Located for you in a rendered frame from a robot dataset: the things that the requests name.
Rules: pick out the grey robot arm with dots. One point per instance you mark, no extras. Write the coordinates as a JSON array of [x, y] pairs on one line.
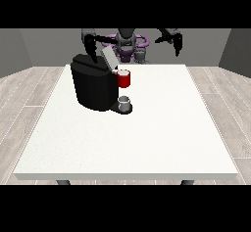
[[170, 31], [88, 32]]

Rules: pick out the pale grey machine lid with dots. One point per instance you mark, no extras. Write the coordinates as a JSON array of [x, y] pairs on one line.
[[109, 57]]

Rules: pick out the grey robot trunk purple rings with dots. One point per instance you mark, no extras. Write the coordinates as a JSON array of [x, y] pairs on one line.
[[126, 38]]

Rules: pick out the small grey cup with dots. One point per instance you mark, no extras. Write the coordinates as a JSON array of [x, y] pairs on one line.
[[124, 105]]

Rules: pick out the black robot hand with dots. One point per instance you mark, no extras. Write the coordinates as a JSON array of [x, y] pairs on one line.
[[176, 41], [89, 42]]

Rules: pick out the small grey coffee pod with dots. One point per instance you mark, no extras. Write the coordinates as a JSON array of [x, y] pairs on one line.
[[140, 56]]

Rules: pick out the red pod holder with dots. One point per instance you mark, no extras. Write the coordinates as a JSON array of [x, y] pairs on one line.
[[123, 81]]

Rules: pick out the black coffee machine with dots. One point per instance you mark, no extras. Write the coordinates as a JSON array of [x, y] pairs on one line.
[[91, 85]]

